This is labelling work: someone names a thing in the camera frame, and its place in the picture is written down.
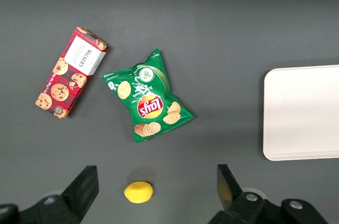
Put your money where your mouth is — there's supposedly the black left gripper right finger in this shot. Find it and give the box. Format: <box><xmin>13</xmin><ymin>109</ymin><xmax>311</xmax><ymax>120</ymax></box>
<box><xmin>208</xmin><ymin>164</ymin><xmax>329</xmax><ymax>224</ymax></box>

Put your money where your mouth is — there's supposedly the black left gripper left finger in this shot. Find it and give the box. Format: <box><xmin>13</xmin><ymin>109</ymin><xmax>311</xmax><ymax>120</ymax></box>
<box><xmin>0</xmin><ymin>165</ymin><xmax>100</xmax><ymax>224</ymax></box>

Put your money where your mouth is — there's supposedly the white plastic tray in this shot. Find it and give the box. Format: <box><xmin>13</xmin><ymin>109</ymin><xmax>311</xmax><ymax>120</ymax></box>
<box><xmin>263</xmin><ymin>64</ymin><xmax>339</xmax><ymax>162</ymax></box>

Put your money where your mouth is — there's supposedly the yellow lemon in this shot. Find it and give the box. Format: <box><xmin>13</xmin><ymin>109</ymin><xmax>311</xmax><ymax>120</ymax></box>
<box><xmin>123</xmin><ymin>181</ymin><xmax>154</xmax><ymax>204</ymax></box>

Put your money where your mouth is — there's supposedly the red tartan cookie box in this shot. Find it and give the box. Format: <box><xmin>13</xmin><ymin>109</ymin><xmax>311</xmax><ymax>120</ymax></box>
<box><xmin>34</xmin><ymin>26</ymin><xmax>110</xmax><ymax>120</ymax></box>

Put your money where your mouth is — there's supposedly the green Lay's chips bag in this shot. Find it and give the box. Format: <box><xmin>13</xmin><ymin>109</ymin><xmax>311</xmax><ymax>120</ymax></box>
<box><xmin>101</xmin><ymin>48</ymin><xmax>195</xmax><ymax>144</ymax></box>

